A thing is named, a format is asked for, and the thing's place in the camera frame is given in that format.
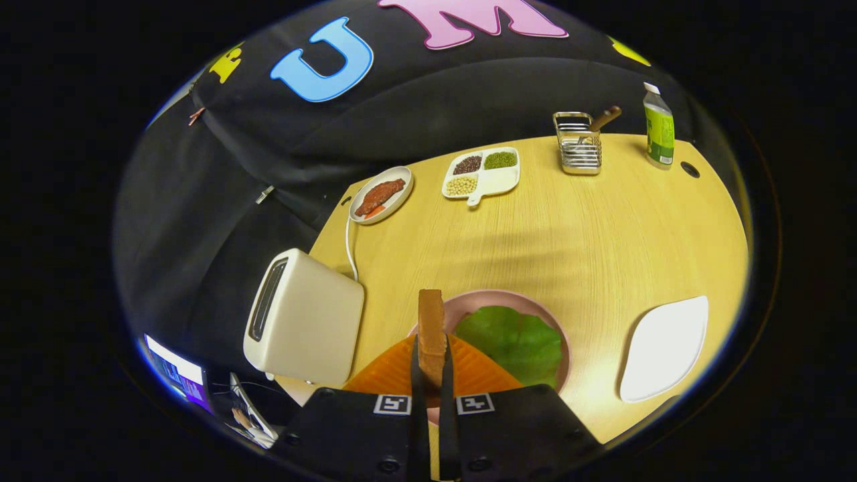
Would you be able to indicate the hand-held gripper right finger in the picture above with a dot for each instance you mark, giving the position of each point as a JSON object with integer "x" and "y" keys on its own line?
{"x": 447, "y": 415}

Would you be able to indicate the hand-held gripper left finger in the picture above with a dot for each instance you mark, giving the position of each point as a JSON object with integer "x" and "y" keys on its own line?
{"x": 418, "y": 415}

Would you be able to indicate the plain bread slice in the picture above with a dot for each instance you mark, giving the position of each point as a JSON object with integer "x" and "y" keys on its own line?
{"x": 432, "y": 328}

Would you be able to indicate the green lettuce leaf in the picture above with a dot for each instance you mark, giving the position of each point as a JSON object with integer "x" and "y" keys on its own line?
{"x": 509, "y": 341}

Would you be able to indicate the pink plate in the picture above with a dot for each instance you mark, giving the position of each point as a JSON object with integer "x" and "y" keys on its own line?
{"x": 469, "y": 304}

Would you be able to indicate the white toaster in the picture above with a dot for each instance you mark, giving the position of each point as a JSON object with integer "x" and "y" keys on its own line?
{"x": 308, "y": 321}

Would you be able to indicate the orange carrot slice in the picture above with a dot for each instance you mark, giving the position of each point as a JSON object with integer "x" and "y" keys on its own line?
{"x": 375, "y": 212}

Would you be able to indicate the round beige plate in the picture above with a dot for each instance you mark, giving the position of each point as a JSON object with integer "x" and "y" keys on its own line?
{"x": 402, "y": 194}

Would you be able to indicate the brown meat steak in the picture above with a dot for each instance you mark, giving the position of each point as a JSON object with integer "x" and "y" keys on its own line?
{"x": 379, "y": 195}

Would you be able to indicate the white square plate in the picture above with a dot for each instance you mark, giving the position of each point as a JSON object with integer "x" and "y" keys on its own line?
{"x": 663, "y": 348}

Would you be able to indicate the white divided bean dish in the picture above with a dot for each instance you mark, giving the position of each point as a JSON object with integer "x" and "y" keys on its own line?
{"x": 499, "y": 179}

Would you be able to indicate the computer monitor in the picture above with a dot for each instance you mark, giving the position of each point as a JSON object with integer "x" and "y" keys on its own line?
{"x": 174, "y": 371}

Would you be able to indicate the silver cloth clip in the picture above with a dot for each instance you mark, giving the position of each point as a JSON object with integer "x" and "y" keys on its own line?
{"x": 264, "y": 195}

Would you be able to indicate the black backdrop cloth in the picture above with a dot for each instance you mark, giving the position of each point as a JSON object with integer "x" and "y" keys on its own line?
{"x": 201, "y": 201}

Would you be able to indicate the green label bottle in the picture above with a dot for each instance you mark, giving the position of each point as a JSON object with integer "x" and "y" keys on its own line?
{"x": 659, "y": 130}

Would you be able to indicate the copper cloth clip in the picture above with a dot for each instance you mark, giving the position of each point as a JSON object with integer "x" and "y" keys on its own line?
{"x": 196, "y": 116}

